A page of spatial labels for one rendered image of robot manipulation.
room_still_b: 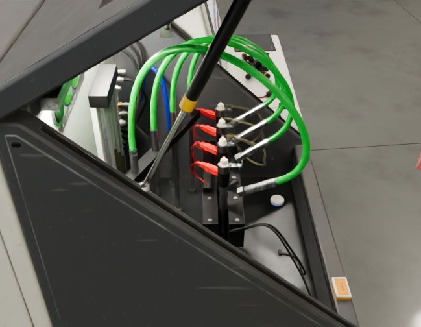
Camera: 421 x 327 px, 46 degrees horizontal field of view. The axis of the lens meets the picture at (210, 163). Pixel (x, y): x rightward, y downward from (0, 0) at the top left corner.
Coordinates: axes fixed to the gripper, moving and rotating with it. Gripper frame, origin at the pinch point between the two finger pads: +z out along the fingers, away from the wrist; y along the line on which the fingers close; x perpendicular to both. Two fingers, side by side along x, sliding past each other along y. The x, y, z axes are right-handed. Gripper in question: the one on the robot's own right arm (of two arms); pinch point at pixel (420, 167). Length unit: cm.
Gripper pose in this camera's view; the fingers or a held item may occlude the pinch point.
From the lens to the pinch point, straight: 142.0
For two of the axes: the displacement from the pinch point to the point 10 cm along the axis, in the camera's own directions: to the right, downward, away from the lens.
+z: -4.5, 6.7, 6.0
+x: 8.8, 4.4, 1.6
